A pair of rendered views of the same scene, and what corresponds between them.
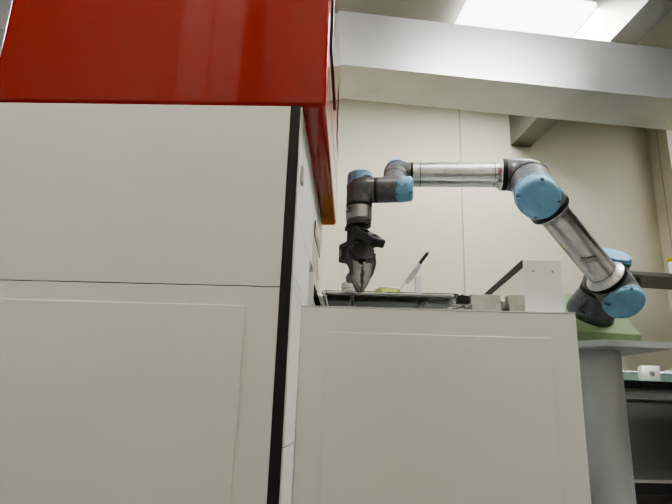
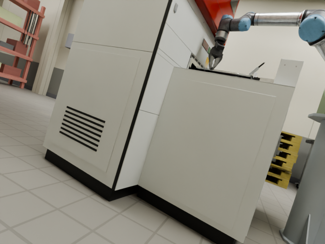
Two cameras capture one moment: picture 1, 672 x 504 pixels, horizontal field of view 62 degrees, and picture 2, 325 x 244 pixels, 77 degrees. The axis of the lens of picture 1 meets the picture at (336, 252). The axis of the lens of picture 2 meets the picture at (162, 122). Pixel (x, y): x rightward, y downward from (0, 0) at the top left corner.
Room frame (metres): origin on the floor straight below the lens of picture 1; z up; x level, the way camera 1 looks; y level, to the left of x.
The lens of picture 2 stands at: (0.22, -0.51, 0.54)
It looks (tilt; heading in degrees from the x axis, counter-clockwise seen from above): 2 degrees down; 27
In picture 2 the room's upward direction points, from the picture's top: 17 degrees clockwise
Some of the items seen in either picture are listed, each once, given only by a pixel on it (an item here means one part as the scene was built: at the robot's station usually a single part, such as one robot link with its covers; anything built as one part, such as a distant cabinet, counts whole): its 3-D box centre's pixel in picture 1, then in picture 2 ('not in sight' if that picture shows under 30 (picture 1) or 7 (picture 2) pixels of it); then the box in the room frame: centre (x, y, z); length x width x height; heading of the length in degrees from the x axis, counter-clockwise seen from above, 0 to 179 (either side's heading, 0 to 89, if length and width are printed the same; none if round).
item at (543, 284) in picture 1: (512, 307); (285, 88); (1.60, -0.51, 0.89); 0.55 x 0.09 x 0.14; 178
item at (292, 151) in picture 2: not in sight; (254, 149); (4.15, -0.36, 0.41); 1.15 x 0.79 x 0.82; 97
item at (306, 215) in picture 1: (308, 247); (194, 48); (1.50, 0.08, 1.02); 0.81 x 0.03 x 0.40; 178
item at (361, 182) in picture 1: (360, 190); (225, 25); (1.54, -0.07, 1.21); 0.09 x 0.08 x 0.11; 80
